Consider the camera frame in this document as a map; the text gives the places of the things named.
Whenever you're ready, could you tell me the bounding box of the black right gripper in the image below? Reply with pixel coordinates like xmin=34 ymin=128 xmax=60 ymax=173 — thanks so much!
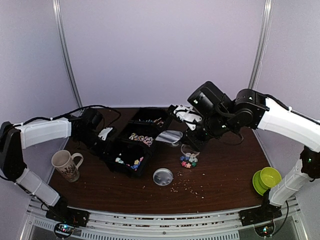
xmin=181 ymin=111 xmax=234 ymax=153

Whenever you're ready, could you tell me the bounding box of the clear plastic jar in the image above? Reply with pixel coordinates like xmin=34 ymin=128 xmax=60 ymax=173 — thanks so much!
xmin=179 ymin=144 xmax=200 ymax=169

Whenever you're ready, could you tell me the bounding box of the black three-compartment candy tray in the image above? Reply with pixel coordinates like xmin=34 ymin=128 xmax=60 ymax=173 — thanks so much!
xmin=104 ymin=107 xmax=172 ymax=178

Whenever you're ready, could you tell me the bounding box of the silver metal scoop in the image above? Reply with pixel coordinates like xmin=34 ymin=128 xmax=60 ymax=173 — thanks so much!
xmin=155 ymin=130 xmax=183 ymax=147

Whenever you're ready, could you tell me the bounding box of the silver metal jar lid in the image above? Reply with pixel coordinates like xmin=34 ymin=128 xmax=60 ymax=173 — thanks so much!
xmin=152 ymin=168 xmax=174 ymax=186

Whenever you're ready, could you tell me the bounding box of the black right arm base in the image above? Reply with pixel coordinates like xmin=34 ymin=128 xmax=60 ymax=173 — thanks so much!
xmin=238 ymin=202 xmax=282 ymax=238

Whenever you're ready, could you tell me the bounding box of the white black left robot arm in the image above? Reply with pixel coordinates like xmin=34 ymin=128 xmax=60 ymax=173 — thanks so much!
xmin=0 ymin=108 xmax=115 ymax=222

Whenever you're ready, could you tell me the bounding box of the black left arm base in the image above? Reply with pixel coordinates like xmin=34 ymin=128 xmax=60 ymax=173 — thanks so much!
xmin=41 ymin=196 xmax=90 ymax=240

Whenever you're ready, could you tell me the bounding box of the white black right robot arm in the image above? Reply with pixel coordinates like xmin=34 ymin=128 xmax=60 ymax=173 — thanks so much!
xmin=181 ymin=81 xmax=320 ymax=221

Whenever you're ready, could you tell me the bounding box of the beige patterned ceramic mug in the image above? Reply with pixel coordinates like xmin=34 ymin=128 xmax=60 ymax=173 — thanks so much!
xmin=51 ymin=150 xmax=84 ymax=183

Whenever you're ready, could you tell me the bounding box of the green saucer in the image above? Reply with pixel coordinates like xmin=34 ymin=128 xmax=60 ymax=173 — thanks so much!
xmin=252 ymin=170 xmax=268 ymax=196

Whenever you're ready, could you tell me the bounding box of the green bowl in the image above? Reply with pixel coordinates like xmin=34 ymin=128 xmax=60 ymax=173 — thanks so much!
xmin=258 ymin=167 xmax=282 ymax=189

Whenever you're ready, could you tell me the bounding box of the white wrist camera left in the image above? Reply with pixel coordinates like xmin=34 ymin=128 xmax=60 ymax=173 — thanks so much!
xmin=98 ymin=126 xmax=116 ymax=141

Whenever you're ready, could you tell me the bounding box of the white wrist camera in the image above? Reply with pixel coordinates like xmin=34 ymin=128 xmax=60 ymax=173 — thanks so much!
xmin=167 ymin=105 xmax=203 ymax=131
xmin=98 ymin=126 xmax=116 ymax=141

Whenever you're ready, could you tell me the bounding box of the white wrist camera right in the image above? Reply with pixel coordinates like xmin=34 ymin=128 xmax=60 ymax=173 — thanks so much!
xmin=167 ymin=105 xmax=203 ymax=131

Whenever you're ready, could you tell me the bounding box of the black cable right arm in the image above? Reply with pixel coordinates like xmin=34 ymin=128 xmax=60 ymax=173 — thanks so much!
xmin=219 ymin=132 xmax=245 ymax=146

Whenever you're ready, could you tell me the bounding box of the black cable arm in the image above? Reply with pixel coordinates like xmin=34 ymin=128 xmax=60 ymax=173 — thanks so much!
xmin=219 ymin=132 xmax=245 ymax=146
xmin=14 ymin=104 xmax=122 ymax=126

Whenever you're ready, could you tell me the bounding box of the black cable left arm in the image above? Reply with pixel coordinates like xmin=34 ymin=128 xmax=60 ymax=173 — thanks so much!
xmin=14 ymin=104 xmax=122 ymax=126

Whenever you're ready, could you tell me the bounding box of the aluminium corner post right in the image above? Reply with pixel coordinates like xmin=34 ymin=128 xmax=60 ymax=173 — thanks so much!
xmin=248 ymin=0 xmax=274 ymax=89

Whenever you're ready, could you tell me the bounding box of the aluminium corner post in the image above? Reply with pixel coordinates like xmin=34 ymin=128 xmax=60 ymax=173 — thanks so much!
xmin=248 ymin=0 xmax=274 ymax=89
xmin=52 ymin=0 xmax=83 ymax=107

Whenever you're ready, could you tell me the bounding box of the aluminium corner post left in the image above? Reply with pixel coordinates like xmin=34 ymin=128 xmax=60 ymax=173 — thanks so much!
xmin=52 ymin=0 xmax=83 ymax=107

